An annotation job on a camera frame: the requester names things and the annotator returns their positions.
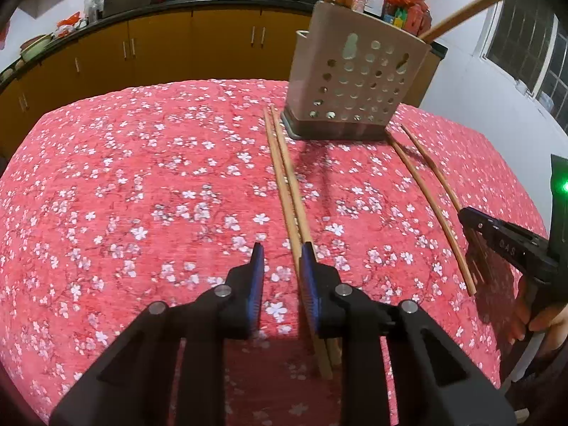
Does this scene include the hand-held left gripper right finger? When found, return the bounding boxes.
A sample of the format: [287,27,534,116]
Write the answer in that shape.
[299,242,518,426]

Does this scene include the beige perforated chopstick holder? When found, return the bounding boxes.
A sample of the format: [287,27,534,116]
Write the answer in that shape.
[280,1,432,142]

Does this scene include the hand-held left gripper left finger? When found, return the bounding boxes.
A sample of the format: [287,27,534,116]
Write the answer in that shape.
[49,242,267,426]

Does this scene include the wooden base cabinets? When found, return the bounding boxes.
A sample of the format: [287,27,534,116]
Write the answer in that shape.
[0,6,444,158]

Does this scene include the red floral tablecloth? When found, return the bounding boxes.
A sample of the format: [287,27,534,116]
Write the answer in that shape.
[0,79,548,426]

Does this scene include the black kitchen countertop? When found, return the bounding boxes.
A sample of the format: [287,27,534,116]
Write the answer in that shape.
[0,0,447,87]

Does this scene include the barred window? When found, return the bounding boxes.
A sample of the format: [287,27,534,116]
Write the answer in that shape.
[481,0,568,117]

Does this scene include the green bowl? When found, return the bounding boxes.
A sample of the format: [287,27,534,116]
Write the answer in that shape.
[20,33,53,63]

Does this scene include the orange plastic bag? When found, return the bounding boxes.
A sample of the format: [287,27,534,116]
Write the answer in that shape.
[55,11,88,37]

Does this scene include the person's right hand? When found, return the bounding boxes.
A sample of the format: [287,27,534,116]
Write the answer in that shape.
[508,299,568,346]

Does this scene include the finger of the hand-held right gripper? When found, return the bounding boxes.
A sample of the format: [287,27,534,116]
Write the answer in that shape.
[458,206,562,285]

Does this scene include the clear plastic bag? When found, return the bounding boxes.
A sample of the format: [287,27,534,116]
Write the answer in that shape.
[84,0,108,21]

